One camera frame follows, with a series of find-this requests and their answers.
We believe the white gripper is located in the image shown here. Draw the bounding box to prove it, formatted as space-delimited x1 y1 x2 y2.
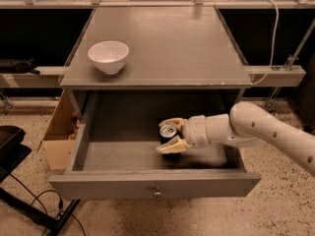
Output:
156 115 209 154

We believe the blue pepsi can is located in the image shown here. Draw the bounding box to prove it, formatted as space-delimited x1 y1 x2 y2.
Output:
158 124 180 148

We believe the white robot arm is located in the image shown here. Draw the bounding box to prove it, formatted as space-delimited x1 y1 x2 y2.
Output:
156 101 315 176

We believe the round metal drawer knob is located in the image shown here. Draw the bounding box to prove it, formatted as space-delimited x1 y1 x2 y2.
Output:
153 188 162 198

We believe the grey open top drawer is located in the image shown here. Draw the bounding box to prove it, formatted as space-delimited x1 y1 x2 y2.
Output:
49 91 261 200

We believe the grey wooden cabinet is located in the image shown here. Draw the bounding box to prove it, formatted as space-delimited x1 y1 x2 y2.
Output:
61 7 250 123

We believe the white ceramic bowl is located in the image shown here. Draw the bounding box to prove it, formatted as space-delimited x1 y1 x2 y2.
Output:
88 41 129 75

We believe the brown cardboard box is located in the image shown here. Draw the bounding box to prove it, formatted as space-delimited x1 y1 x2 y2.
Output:
42 90 80 170

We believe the black chair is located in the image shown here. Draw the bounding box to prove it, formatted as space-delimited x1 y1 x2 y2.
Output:
0 126 80 236

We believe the black cloth on shelf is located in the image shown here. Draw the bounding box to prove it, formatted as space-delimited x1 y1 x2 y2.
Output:
0 58 40 75

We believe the grey metal shelf rack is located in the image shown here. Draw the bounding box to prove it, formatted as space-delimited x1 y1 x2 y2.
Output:
0 0 315 115

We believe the black floor cable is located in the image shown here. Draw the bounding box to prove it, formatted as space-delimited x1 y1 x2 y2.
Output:
7 173 87 236

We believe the white hanging cable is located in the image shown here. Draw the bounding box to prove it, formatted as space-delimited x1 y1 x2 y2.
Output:
251 0 281 87

